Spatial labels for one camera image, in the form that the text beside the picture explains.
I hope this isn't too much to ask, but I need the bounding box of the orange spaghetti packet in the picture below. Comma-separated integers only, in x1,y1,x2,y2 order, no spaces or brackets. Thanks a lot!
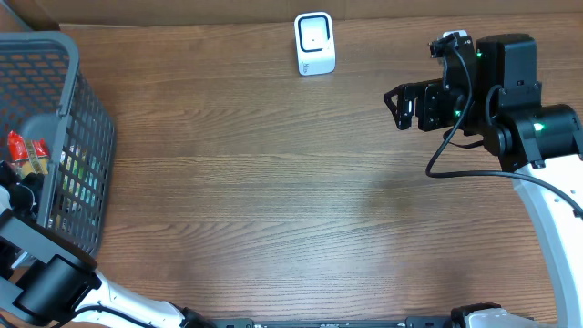
7,131,49,178

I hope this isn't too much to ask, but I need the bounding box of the green snack packet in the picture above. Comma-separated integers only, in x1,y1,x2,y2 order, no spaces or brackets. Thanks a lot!
60,146,89,213

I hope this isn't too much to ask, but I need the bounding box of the teal tissue packet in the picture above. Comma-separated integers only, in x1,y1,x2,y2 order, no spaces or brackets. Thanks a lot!
86,157,101,206

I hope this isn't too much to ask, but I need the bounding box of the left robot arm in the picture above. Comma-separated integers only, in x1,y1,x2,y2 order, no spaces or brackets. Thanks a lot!
1,162,213,327

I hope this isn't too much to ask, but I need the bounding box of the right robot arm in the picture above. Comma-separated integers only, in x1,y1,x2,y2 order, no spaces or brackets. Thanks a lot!
384,30,582,327

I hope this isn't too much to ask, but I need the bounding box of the white barcode scanner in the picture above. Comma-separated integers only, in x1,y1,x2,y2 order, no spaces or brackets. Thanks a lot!
294,11,336,77

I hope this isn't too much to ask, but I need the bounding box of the grey plastic mesh basket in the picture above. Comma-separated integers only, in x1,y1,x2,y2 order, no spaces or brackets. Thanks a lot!
1,31,117,256

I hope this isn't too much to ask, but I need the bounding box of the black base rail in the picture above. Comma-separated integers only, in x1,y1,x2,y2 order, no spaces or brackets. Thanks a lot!
204,316,537,328

